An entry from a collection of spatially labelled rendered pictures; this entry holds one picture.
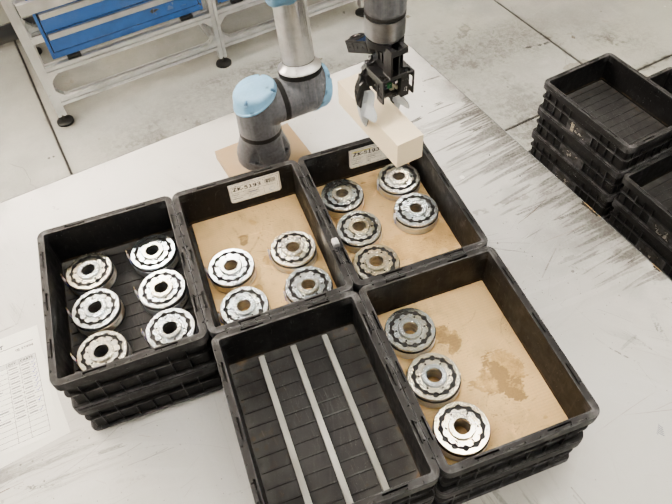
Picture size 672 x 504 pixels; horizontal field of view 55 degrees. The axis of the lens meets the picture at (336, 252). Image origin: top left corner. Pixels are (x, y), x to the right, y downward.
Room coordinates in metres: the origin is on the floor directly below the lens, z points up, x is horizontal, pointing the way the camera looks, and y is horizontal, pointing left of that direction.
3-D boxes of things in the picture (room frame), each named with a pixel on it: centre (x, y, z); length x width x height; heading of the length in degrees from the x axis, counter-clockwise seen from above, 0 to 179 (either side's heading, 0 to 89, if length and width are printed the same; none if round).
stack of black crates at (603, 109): (1.61, -0.96, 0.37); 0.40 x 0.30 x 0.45; 25
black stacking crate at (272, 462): (0.49, 0.06, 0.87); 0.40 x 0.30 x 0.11; 16
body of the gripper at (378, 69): (1.02, -0.13, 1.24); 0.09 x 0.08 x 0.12; 25
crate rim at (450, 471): (0.57, -0.23, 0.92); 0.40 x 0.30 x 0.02; 16
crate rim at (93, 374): (0.79, 0.45, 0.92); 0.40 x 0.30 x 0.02; 16
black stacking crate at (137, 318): (0.79, 0.45, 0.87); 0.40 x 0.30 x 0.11; 16
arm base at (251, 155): (1.35, 0.18, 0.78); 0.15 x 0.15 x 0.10
